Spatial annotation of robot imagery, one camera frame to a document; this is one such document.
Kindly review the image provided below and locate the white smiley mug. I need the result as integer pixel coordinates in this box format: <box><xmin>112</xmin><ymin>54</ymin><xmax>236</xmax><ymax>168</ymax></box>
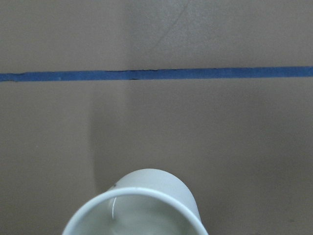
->
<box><xmin>63</xmin><ymin>168</ymin><xmax>208</xmax><ymax>235</ymax></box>

